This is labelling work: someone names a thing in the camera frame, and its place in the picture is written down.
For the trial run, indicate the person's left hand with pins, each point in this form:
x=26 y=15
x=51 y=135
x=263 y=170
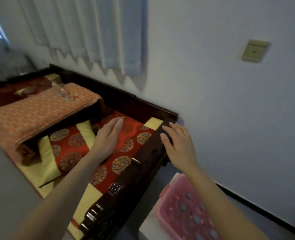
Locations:
x=106 y=142

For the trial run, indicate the dark wooden sofa bench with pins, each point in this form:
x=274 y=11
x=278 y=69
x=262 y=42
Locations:
x=142 y=159

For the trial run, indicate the pink plastic basin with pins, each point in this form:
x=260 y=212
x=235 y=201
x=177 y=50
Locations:
x=170 y=214

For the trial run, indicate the grey cloth heap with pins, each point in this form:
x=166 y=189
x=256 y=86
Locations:
x=7 y=62

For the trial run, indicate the person's right forearm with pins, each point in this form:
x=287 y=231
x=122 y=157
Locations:
x=222 y=209

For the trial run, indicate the orange patterned cloth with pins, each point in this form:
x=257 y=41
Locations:
x=25 y=114

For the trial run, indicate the yellowish wall plate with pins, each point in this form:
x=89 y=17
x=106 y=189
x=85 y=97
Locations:
x=255 y=50

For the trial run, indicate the group of clear water bottles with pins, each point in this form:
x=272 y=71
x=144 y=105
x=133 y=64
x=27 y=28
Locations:
x=196 y=218

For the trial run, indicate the person's right hand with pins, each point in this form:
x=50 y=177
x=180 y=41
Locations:
x=181 y=149

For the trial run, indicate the person's left forearm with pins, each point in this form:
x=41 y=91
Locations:
x=57 y=204

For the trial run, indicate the white square stool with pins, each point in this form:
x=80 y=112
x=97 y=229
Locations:
x=150 y=229

